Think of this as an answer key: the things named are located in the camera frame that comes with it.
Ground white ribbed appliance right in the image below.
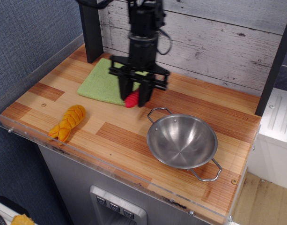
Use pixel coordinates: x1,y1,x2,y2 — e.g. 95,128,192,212
247,88,287,188

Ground clear acrylic guard rail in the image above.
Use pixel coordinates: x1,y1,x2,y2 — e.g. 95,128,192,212
0,34,260,225

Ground yellow object at bottom left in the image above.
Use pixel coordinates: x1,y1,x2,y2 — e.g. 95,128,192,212
11,214,35,225

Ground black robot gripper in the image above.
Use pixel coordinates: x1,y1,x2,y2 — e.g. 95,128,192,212
110,35,170,107

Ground black vertical post left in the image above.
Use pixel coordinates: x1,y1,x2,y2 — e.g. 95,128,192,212
79,3,104,63

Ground orange plush fish toy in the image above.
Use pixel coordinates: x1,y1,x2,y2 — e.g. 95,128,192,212
47,105,86,143

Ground black vertical post right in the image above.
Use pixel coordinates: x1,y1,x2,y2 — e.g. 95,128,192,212
255,23,287,116

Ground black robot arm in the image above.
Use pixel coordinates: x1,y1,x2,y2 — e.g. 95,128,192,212
110,0,170,108

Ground black vertical post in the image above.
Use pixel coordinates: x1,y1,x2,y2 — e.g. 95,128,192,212
79,3,104,63
255,23,287,116

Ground red handled metal fork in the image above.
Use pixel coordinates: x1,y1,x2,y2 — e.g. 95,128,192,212
125,89,140,108

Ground stainless steel bowl with handles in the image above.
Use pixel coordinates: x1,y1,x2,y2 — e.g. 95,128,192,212
147,107,222,182

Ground green cloth napkin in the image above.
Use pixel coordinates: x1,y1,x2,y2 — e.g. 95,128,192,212
77,58,140,106

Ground silver dispenser panel with buttons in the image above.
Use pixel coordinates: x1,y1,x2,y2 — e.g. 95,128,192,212
90,185,147,225

